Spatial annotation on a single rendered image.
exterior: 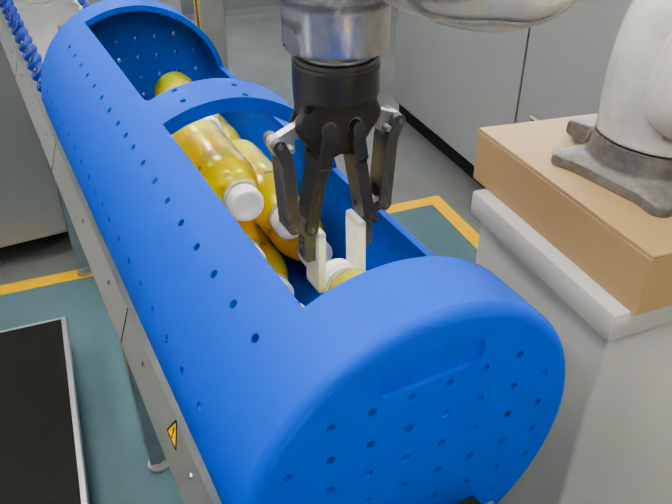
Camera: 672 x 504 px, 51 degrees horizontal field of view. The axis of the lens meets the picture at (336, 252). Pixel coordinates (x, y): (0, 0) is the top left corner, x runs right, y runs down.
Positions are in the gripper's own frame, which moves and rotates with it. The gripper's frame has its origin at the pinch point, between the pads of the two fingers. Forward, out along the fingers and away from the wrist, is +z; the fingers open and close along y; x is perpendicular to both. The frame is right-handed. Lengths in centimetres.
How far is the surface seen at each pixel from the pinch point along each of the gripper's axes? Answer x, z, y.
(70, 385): -103, 98, 28
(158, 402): -13.0, 24.8, 18.0
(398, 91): -241, 96, -162
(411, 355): 23.8, -8.5, 6.9
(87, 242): -56, 26, 18
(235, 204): -10.7, -1.6, 6.5
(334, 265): 0.6, 1.1, 0.5
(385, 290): 19.8, -11.0, 6.6
